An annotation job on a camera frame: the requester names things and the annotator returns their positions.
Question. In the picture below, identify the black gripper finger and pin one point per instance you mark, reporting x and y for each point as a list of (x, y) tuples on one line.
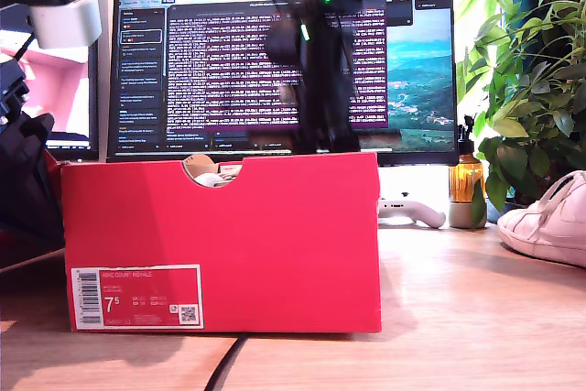
[(25, 180)]

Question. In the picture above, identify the white leather sneaker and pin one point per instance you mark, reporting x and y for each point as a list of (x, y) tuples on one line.
[(208, 179), (549, 231)]

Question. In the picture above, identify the red cardboard shoebox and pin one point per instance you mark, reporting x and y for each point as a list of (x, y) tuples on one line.
[(229, 244)]

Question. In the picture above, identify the small black computer monitor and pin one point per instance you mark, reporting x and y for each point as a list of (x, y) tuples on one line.
[(68, 89)]

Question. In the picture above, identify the brown paper box insert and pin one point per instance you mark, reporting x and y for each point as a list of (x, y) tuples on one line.
[(201, 163)]

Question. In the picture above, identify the large black computer monitor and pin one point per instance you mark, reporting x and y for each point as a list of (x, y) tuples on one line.
[(206, 66)]

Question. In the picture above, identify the white game controller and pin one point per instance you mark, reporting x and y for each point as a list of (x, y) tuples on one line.
[(421, 214)]

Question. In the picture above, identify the small pale round pot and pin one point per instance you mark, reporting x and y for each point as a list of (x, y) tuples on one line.
[(460, 216)]

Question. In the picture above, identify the amber glass diffuser bottle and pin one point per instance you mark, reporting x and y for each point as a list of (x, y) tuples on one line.
[(464, 178)]

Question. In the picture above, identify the black plant tray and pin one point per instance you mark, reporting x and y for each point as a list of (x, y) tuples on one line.
[(496, 213)]

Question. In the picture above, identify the green leafy potted plant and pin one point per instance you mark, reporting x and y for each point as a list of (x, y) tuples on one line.
[(540, 102)]

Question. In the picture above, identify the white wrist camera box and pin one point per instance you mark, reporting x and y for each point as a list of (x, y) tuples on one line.
[(68, 22)]

